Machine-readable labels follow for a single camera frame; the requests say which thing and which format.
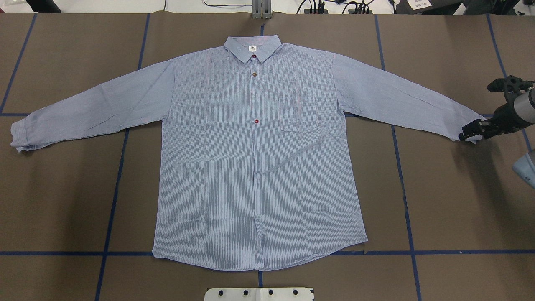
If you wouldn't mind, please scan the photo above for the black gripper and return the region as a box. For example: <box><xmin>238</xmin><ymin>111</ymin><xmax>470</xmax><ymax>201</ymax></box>
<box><xmin>458</xmin><ymin>76</ymin><xmax>535</xmax><ymax>141</ymax></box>

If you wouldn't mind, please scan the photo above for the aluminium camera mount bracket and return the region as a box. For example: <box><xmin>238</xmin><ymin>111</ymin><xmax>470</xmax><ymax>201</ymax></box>
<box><xmin>252</xmin><ymin>0</ymin><xmax>273</xmax><ymax>19</ymax></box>

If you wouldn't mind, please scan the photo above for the blue striped button shirt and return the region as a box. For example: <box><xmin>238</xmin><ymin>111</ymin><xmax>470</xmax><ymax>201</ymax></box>
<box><xmin>11</xmin><ymin>36</ymin><xmax>481</xmax><ymax>272</ymax></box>

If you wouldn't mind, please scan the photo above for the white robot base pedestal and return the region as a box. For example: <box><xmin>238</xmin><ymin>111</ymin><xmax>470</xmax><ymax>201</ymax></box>
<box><xmin>204</xmin><ymin>287</ymin><xmax>315</xmax><ymax>301</ymax></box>

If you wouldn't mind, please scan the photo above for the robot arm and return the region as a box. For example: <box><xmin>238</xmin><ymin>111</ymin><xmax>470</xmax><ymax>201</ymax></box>
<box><xmin>457</xmin><ymin>75</ymin><xmax>535</xmax><ymax>141</ymax></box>

